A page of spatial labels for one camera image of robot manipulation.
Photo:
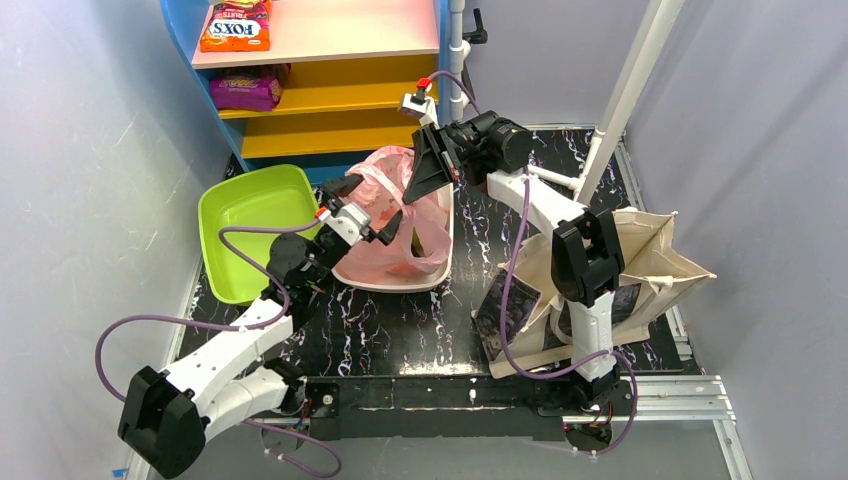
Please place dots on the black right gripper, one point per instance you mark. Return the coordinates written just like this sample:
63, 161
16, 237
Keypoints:
448, 155

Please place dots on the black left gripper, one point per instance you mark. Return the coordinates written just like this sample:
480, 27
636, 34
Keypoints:
342, 198

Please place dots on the beige canvas tote bag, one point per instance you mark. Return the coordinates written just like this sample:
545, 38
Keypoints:
539, 328

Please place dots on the orange Fox's candy bag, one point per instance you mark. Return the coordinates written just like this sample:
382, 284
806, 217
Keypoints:
237, 26

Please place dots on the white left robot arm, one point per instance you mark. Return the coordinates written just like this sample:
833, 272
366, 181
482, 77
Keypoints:
170, 414

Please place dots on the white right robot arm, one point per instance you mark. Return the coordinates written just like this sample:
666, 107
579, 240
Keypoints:
586, 256

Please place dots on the purple snack bag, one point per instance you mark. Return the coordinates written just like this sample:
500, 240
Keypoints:
253, 88

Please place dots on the white rectangular tray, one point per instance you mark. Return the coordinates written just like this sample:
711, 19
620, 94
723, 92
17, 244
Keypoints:
418, 258

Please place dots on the green plastic tray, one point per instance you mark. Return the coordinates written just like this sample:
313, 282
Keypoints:
273, 197

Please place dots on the white pvc pipe stand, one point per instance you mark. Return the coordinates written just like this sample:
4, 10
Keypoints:
459, 48

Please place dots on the colourful wooden shelf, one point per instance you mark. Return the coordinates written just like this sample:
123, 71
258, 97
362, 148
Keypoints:
351, 63

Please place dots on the aluminium base frame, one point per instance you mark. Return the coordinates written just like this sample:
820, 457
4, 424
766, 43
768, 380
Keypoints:
325, 400

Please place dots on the white camera pole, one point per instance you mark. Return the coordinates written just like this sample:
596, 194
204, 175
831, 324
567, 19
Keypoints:
652, 34

